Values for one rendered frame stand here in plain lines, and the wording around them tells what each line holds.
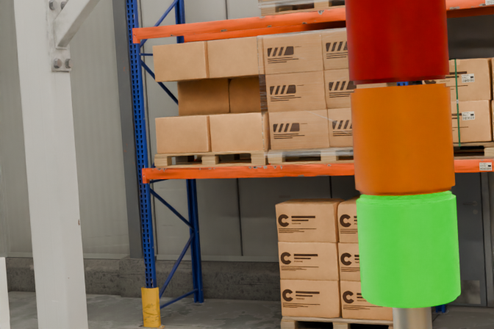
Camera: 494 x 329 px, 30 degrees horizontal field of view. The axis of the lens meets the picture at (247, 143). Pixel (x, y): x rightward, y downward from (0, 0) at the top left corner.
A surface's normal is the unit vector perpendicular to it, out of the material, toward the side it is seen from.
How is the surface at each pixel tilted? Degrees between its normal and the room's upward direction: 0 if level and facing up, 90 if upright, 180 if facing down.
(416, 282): 90
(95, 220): 90
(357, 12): 90
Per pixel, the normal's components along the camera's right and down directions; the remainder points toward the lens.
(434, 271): 0.27, 0.04
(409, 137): 0.01, 0.05
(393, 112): -0.25, 0.07
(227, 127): -0.46, 0.04
